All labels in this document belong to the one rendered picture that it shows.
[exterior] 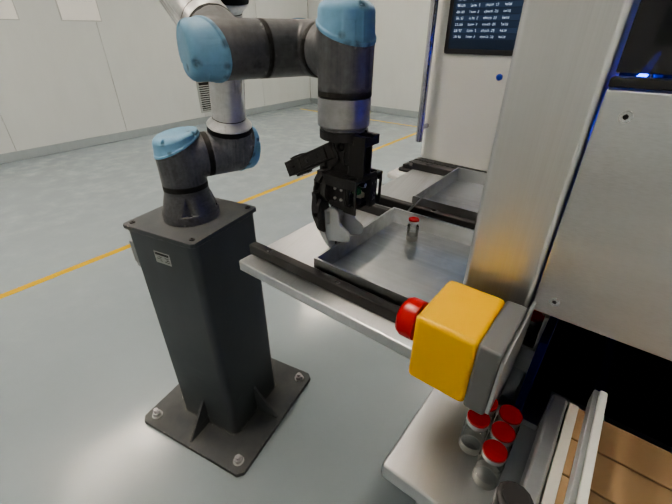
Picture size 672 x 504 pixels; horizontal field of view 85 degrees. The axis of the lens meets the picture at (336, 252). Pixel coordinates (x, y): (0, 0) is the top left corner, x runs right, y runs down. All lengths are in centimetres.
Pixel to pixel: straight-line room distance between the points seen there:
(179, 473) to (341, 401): 60
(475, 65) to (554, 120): 111
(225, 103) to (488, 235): 77
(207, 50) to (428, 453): 52
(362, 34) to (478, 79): 93
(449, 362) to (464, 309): 5
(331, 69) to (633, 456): 50
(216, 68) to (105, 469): 135
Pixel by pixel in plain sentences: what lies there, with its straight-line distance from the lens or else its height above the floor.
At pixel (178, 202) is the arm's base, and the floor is 85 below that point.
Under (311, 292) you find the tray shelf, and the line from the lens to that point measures 59.
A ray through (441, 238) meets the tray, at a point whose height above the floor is 88.
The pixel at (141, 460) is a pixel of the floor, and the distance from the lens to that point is 156.
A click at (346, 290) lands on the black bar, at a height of 90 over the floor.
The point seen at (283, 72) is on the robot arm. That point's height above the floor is 118.
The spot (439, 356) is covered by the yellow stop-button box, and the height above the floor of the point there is 100.
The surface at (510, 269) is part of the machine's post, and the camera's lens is 37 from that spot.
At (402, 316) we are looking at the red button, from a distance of 36.
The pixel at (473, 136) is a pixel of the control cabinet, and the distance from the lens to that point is 144.
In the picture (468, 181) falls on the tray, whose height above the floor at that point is 88.
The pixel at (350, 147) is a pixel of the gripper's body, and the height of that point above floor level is 109.
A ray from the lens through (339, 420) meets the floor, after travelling 150.
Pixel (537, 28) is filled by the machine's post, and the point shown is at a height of 124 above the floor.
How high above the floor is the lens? 124
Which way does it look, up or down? 31 degrees down
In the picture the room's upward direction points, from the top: straight up
